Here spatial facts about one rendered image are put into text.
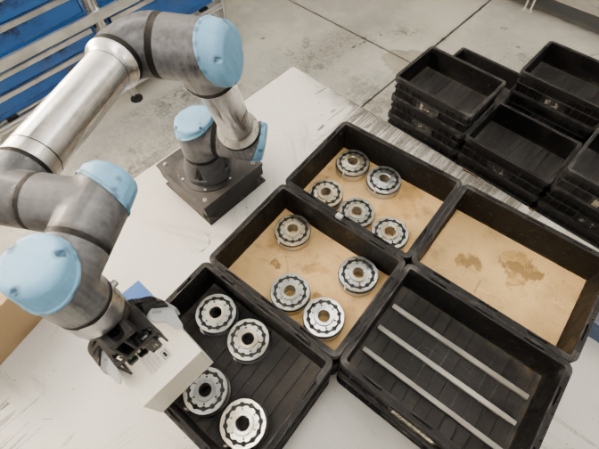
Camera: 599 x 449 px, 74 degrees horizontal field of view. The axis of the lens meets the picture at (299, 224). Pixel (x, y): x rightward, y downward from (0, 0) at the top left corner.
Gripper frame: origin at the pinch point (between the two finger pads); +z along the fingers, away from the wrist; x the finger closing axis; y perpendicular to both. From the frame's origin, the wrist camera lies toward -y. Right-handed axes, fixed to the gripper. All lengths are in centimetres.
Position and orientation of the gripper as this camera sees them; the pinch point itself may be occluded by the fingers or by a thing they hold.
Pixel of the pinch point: (143, 339)
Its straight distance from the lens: 79.0
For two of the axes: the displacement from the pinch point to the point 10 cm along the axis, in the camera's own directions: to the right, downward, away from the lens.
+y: 7.2, 5.8, -3.7
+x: 6.9, -6.3, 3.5
